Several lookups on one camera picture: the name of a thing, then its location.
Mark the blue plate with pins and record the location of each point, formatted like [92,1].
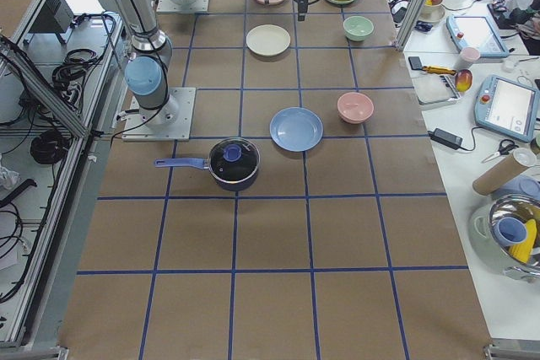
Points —
[296,129]

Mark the cream white plate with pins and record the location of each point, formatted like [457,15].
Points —
[268,40]

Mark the mint green bowl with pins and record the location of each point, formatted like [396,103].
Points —
[358,28]

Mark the pink bowl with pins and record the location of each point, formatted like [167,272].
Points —
[355,108]

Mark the cream bowl with fruit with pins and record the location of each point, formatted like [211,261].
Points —
[432,11]

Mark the glass pot lid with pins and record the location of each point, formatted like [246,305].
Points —
[234,159]

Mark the blue teach pendant far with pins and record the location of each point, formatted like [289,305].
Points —
[478,32]

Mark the blue teach pendant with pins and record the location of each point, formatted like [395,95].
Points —
[507,107]
[478,32]

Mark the dark blue saucepan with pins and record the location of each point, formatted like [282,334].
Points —
[203,164]

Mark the black power adapter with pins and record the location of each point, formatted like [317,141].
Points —
[445,138]

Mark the blue teach pendant near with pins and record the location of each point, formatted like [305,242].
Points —
[507,107]

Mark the scissors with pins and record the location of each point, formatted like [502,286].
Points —
[506,146]

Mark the cardboard tube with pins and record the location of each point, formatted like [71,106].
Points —
[517,162]

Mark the steel mixing bowl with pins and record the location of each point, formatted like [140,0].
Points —
[514,228]

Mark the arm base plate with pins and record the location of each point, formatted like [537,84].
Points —
[173,122]
[182,6]

